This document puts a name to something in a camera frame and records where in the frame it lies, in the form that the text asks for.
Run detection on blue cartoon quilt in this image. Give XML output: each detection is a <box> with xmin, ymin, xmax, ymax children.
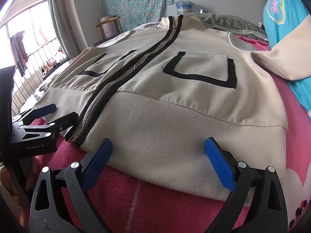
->
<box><xmin>264</xmin><ymin>0</ymin><xmax>311</xmax><ymax>123</ymax></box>

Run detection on beige zip jacket black trim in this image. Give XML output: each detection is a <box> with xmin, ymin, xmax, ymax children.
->
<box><xmin>34</xmin><ymin>15</ymin><xmax>311</xmax><ymax>207</ymax></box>

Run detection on pink hanging cloth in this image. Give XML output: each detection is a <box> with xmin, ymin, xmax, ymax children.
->
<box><xmin>39</xmin><ymin>28</ymin><xmax>49</xmax><ymax>43</ymax></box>

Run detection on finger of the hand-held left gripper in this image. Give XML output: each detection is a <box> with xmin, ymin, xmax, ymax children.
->
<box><xmin>18</xmin><ymin>112</ymin><xmax>79</xmax><ymax>137</ymax></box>
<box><xmin>12</xmin><ymin>103</ymin><xmax>57</xmax><ymax>125</ymax></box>

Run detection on grey curtain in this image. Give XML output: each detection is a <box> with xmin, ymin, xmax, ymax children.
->
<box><xmin>46</xmin><ymin>0</ymin><xmax>84</xmax><ymax>62</ymax></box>

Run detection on grey floral pillow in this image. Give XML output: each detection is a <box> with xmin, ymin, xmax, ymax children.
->
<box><xmin>202</xmin><ymin>14</ymin><xmax>269</xmax><ymax>42</ymax></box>

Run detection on metal window railing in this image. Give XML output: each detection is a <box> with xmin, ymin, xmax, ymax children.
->
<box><xmin>10</xmin><ymin>37</ymin><xmax>64</xmax><ymax>113</ymax></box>

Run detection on pink printed blanket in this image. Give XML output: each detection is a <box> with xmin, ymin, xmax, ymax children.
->
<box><xmin>22</xmin><ymin>22</ymin><xmax>311</xmax><ymax>233</ymax></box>

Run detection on teal floral cloth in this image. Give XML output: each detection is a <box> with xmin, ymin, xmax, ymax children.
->
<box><xmin>100</xmin><ymin>0</ymin><xmax>173</xmax><ymax>32</ymax></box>

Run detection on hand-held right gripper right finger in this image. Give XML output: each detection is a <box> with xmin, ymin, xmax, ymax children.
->
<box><xmin>204</xmin><ymin>137</ymin><xmax>288</xmax><ymax>233</ymax></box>

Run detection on dark hanging clothes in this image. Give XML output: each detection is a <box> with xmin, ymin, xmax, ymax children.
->
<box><xmin>9</xmin><ymin>30</ymin><xmax>29</xmax><ymax>77</ymax></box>

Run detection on black panel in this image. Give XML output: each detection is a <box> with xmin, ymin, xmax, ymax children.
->
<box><xmin>0</xmin><ymin>65</ymin><xmax>16</xmax><ymax>136</ymax></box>

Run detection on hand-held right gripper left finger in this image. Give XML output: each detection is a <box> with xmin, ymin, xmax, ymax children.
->
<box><xmin>30</xmin><ymin>138</ymin><xmax>113</xmax><ymax>233</ymax></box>

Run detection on wooden chair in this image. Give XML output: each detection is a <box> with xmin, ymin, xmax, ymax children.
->
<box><xmin>93</xmin><ymin>16</ymin><xmax>122</xmax><ymax>47</ymax></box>

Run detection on white box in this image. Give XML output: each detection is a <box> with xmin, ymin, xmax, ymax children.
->
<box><xmin>100</xmin><ymin>16</ymin><xmax>117</xmax><ymax>39</ymax></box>

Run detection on large water jug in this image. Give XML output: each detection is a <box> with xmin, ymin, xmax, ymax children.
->
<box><xmin>175</xmin><ymin>0</ymin><xmax>199</xmax><ymax>15</ymax></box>

